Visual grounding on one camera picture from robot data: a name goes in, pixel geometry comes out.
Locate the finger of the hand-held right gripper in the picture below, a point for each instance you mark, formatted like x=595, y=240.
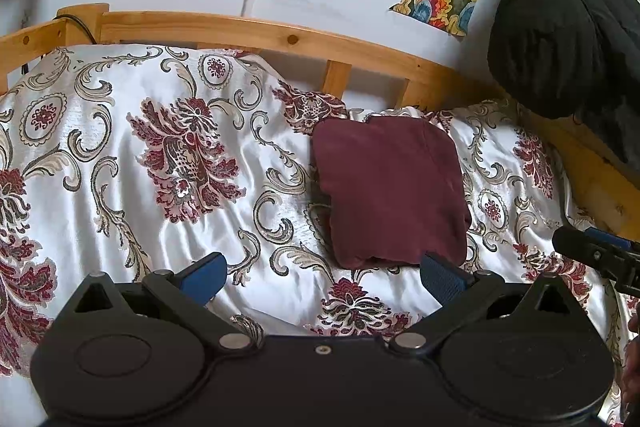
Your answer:
x=610, y=238
x=575, y=246

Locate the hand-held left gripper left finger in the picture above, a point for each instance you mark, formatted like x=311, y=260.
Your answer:
x=202, y=277

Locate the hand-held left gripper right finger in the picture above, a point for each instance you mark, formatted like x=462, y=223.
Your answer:
x=442, y=279

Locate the maroon long-sleeve shirt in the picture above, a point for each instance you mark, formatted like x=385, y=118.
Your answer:
x=390, y=187

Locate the white floral bedspread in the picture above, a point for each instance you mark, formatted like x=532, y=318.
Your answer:
x=125, y=217

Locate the dark green jacket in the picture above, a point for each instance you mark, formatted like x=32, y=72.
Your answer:
x=555, y=32

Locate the wooden bed frame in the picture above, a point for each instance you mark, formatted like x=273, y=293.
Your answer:
x=200, y=27

